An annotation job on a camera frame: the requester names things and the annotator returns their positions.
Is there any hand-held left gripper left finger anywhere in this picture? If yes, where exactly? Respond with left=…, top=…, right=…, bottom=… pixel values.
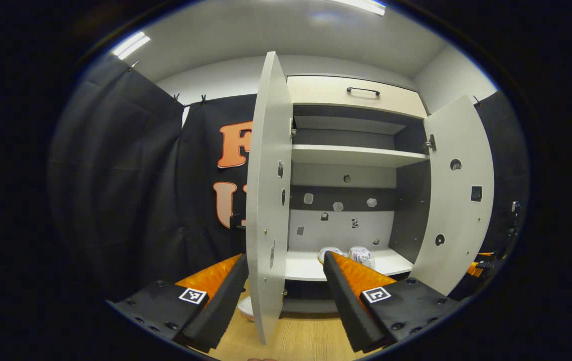
left=108, top=254, right=250, bottom=353

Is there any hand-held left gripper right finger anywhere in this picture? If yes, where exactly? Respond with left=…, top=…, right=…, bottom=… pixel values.
left=322, top=251, right=459, bottom=354

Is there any white shoe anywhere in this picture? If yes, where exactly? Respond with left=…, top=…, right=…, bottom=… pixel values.
left=318, top=246, right=345, bottom=265
left=348, top=246, right=376, bottom=270

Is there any white cabinet door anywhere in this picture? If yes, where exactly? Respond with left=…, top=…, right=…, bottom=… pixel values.
left=409, top=94, right=495, bottom=296
left=245, top=51, right=294, bottom=345

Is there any white shoe cabinet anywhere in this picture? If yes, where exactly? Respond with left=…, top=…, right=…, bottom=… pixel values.
left=283, top=75, right=432, bottom=314

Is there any white round bowl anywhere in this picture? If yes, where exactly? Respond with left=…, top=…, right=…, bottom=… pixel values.
left=238, top=296, right=255, bottom=321

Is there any black backdrop cloth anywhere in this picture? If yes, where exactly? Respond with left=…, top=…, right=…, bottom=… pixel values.
left=48, top=53, right=266, bottom=301
left=449, top=90, right=531, bottom=301

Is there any long ceiling light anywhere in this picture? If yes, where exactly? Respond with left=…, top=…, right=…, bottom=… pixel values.
left=326, top=0, right=387, bottom=16

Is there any short ceiling light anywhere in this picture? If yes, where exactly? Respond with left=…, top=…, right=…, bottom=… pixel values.
left=111, top=31, right=151, bottom=60

